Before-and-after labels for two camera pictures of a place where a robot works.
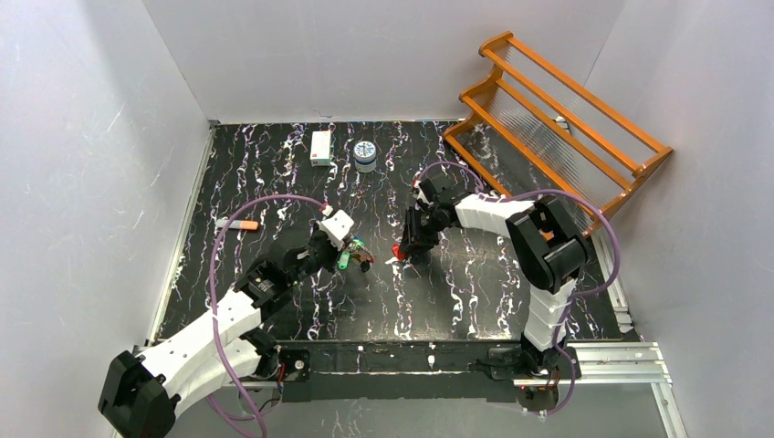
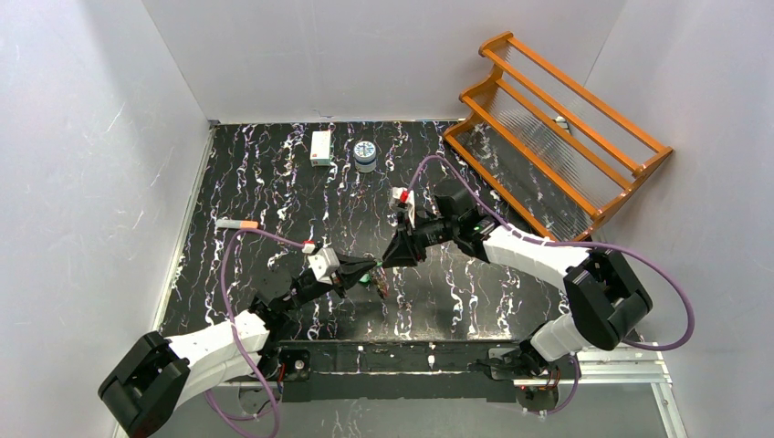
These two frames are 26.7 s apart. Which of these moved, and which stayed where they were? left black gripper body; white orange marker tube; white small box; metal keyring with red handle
Moved: metal keyring with red handle; left black gripper body
Stayed: white orange marker tube; white small box
